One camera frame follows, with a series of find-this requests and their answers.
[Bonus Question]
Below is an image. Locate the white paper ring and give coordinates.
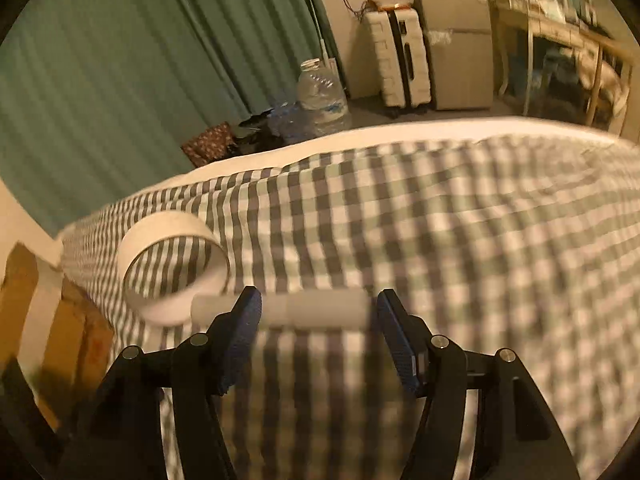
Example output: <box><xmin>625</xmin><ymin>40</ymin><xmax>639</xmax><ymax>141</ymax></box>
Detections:
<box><xmin>115</xmin><ymin>210</ymin><xmax>231</xmax><ymax>328</ymax></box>

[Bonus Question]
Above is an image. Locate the clear plastic tube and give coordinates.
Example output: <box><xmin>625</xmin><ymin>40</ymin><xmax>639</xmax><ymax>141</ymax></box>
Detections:
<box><xmin>190</xmin><ymin>288</ymin><xmax>374</xmax><ymax>331</ymax></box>

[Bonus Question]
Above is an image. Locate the brown cardboard box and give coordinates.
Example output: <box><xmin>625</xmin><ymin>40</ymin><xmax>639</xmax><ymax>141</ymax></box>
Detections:
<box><xmin>0</xmin><ymin>243</ymin><xmax>114</xmax><ymax>430</ymax></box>

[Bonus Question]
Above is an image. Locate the checkered bed sheet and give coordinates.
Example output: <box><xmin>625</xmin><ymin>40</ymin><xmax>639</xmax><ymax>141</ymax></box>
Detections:
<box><xmin>62</xmin><ymin>136</ymin><xmax>639</xmax><ymax>479</ymax></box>

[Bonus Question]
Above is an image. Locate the brown patterned bag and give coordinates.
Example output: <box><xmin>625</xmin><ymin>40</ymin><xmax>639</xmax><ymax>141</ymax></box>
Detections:
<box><xmin>181</xmin><ymin>122</ymin><xmax>240</xmax><ymax>168</ymax></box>

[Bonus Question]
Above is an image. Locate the wooden chair with clothes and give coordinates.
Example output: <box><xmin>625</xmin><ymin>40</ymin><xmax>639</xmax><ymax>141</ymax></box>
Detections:
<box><xmin>544</xmin><ymin>47</ymin><xmax>630</xmax><ymax>134</ymax></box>

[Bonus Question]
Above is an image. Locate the green curtain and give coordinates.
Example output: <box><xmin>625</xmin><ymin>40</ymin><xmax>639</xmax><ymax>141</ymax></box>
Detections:
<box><xmin>1</xmin><ymin>0</ymin><xmax>326</xmax><ymax>234</ymax></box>

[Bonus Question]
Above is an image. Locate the large clear water bottle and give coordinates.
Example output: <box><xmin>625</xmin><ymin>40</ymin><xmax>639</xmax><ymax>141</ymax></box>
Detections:
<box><xmin>297</xmin><ymin>58</ymin><xmax>352</xmax><ymax>136</ymax></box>

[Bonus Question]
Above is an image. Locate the white vanity table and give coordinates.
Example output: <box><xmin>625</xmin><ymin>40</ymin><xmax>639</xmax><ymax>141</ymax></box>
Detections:
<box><xmin>495</xmin><ymin>3</ymin><xmax>636</xmax><ymax>127</ymax></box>

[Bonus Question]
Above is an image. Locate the white suitcase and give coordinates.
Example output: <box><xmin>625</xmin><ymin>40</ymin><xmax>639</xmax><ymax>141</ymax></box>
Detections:
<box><xmin>364</xmin><ymin>8</ymin><xmax>432</xmax><ymax>110</ymax></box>

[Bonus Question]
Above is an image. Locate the grey mini fridge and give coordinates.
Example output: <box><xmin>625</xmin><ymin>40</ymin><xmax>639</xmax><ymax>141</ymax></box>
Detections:
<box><xmin>418</xmin><ymin>0</ymin><xmax>494</xmax><ymax>110</ymax></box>

